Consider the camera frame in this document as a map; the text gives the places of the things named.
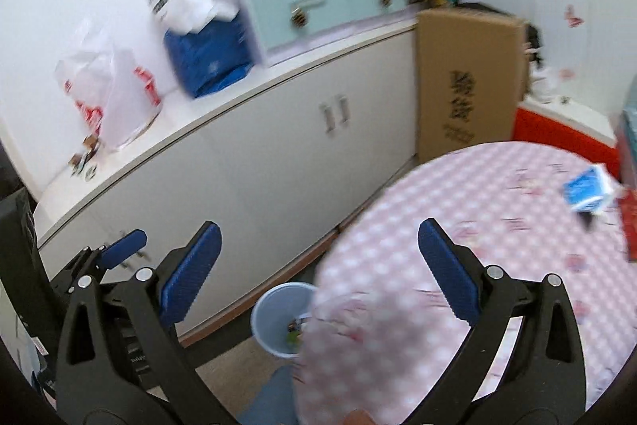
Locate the long white cabinet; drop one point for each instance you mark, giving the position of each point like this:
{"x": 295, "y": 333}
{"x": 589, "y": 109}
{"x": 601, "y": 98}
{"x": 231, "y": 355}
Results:
{"x": 224, "y": 166}

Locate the brown cardboard box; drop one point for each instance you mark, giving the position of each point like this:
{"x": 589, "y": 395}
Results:
{"x": 468, "y": 71}

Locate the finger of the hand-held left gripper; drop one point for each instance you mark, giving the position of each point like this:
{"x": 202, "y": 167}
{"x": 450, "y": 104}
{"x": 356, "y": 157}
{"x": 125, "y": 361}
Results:
{"x": 124, "y": 246}

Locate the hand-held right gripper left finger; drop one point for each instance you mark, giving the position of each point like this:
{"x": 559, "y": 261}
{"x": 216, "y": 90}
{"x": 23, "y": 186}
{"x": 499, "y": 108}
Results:
{"x": 191, "y": 275}

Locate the pink checked tablecloth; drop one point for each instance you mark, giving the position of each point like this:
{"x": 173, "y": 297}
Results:
{"x": 398, "y": 206}

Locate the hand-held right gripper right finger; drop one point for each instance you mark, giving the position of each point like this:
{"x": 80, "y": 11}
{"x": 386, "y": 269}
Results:
{"x": 448, "y": 270}

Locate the blue and white carton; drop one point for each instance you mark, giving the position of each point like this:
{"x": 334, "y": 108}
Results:
{"x": 587, "y": 191}

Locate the red storage box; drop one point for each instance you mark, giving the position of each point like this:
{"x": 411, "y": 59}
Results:
{"x": 562, "y": 136}

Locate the person's jeans leg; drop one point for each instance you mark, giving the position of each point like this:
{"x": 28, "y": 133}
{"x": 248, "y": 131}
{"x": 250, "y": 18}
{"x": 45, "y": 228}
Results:
{"x": 271, "y": 397}

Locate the light blue plastic bin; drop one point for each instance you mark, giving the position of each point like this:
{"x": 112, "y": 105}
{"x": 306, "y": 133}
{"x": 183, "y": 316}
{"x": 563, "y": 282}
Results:
{"x": 268, "y": 315}

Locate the red butterfly wall sticker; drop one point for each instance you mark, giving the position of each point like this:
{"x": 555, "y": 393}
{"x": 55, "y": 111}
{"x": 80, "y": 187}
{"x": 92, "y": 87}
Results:
{"x": 573, "y": 15}

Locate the white red printed plastic bag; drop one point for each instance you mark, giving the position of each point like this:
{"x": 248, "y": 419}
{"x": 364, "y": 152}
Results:
{"x": 114, "y": 96}

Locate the blue bag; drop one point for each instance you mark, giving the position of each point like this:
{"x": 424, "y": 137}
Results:
{"x": 209, "y": 56}

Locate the green wrapper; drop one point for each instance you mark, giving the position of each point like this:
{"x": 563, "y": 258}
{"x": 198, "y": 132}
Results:
{"x": 292, "y": 334}

